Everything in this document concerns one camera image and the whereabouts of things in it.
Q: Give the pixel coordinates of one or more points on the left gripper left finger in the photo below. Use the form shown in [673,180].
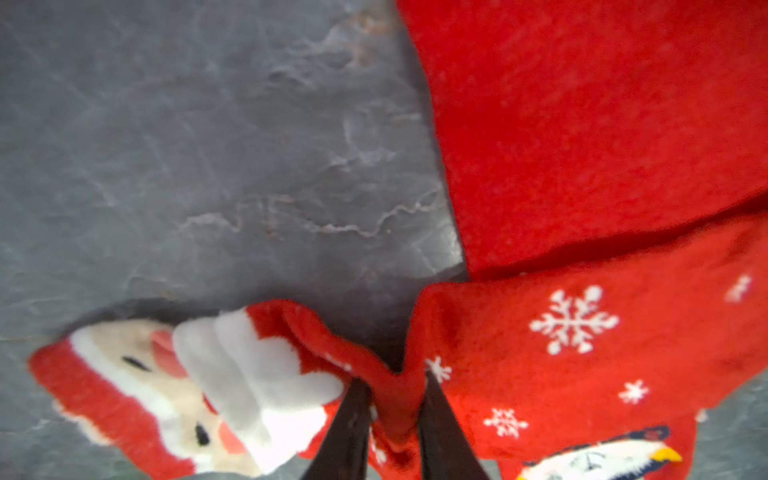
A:
[343,454]

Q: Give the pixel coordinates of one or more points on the red santa sock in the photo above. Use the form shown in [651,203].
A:
[598,371]

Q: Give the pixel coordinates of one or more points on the red penguin sock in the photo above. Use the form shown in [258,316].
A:
[577,132]

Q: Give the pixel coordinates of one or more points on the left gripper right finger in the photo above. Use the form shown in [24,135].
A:
[445,451]

